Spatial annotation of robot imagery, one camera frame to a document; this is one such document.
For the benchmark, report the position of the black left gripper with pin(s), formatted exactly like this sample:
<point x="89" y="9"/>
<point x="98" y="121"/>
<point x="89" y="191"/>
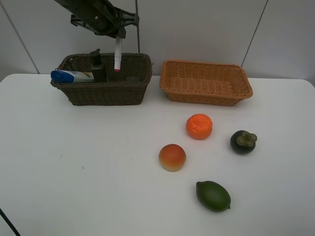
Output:
<point x="104" y="19"/>

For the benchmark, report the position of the white red-tipped marker pen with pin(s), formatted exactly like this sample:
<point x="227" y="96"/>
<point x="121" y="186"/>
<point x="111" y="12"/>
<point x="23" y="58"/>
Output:
<point x="118" y="54"/>

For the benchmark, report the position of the dark green pump bottle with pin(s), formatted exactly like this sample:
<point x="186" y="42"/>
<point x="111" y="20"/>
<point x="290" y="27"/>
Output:
<point x="98" y="67"/>

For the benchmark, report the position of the white blue-capped shampoo bottle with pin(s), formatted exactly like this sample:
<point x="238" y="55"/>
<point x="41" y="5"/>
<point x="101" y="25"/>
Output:
<point x="68" y="77"/>

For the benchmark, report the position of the orange tangerine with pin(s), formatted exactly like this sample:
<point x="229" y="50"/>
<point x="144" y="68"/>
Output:
<point x="199" y="126"/>

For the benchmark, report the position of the red-yellow peach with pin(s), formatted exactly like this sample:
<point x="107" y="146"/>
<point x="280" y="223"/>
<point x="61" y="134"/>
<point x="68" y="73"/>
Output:
<point x="172" y="157"/>

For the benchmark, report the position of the dark purple mangosteen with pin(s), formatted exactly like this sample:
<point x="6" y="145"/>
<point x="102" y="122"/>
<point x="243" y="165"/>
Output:
<point x="243" y="142"/>

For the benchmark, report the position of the black whiteboard eraser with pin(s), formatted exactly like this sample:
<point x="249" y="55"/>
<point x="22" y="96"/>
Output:
<point x="132" y="79"/>

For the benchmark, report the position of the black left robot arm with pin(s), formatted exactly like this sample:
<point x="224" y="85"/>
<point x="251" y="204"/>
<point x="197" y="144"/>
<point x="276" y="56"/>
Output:
<point x="70" y="5"/>

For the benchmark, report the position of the dark brown wicker basket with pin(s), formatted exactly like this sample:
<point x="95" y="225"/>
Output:
<point x="116" y="92"/>

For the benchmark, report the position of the orange wicker basket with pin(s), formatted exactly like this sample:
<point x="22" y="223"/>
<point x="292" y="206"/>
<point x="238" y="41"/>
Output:
<point x="204" y="83"/>

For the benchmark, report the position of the green lime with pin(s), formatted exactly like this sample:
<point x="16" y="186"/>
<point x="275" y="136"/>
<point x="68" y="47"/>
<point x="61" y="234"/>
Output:
<point x="213" y="196"/>

